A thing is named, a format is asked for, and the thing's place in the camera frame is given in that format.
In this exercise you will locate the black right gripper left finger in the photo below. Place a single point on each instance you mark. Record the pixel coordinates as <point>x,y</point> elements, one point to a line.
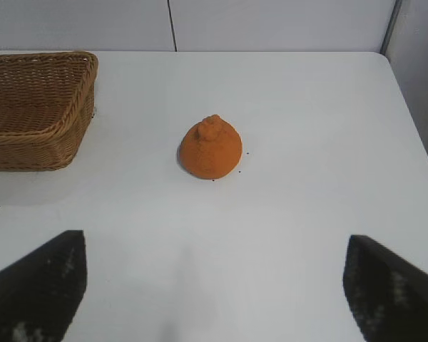
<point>35,285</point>

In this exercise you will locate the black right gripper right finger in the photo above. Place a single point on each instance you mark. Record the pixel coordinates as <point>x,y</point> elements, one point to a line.
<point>392,295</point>

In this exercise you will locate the orange with knobbed top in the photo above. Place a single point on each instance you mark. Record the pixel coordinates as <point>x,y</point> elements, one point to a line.
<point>211,151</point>

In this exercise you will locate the brown wicker basket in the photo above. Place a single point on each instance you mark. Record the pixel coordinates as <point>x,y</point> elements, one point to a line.
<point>35,110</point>

